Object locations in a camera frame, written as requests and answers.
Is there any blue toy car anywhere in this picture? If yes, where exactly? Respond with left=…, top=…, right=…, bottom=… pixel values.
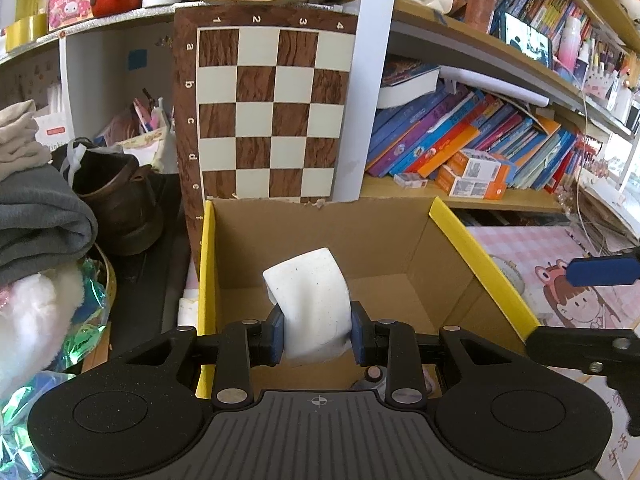
left=349, top=365, right=436, bottom=395

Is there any white foam block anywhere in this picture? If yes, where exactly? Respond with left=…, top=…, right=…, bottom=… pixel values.
left=262, top=247, right=352, bottom=366

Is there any stack of papers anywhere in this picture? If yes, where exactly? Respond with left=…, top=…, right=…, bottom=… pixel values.
left=575, top=168, right=639, bottom=256

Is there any yellow cardboard box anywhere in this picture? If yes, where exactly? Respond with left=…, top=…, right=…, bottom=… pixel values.
left=195, top=196, right=542, bottom=401

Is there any pink cartoon desk mat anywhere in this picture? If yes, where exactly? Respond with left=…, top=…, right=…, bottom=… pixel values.
left=469, top=226, right=639, bottom=479

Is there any lower orange white carton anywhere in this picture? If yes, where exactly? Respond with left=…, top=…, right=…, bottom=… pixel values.
left=435, top=165, right=506, bottom=200

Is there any orange white carton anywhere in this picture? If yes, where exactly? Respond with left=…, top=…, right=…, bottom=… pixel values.
left=446, top=148, right=511, bottom=183
left=435, top=165, right=506, bottom=200

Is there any small red white box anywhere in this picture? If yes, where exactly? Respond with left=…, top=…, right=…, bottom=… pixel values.
left=393, top=172, right=428, bottom=190

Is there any brown leather shoe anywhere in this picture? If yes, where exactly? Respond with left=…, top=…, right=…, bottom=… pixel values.
left=52, top=138, right=164, bottom=256

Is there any upper orange white carton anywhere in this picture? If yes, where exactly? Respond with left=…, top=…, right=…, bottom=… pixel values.
left=446, top=148, right=511, bottom=183

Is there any row of leaning books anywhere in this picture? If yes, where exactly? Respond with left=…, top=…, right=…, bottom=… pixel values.
left=366, top=84, right=597, bottom=193

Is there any white plush toy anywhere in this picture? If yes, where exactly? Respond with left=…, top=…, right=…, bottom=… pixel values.
left=0, top=263, right=85, bottom=399

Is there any grey folded cloth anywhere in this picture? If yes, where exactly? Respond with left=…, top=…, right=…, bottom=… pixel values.
left=0, top=165, right=98, bottom=286

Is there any blue picture tablet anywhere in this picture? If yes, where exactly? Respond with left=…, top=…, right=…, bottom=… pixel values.
left=499, top=13, right=553, bottom=68

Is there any brown chessboard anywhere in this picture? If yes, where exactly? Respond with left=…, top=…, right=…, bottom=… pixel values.
left=172, top=4, right=358, bottom=259

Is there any iridescent green wrapping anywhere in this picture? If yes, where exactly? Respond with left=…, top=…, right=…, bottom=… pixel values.
left=1, top=258, right=116, bottom=479

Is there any wooden bookshelf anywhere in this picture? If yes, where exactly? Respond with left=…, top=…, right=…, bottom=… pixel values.
left=0, top=0, right=640, bottom=216

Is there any beige folded cloth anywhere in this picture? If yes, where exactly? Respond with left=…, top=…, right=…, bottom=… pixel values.
left=0, top=100, right=51, bottom=181

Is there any white cable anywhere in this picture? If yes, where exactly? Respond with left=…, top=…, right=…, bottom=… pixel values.
left=572, top=84, right=601, bottom=256

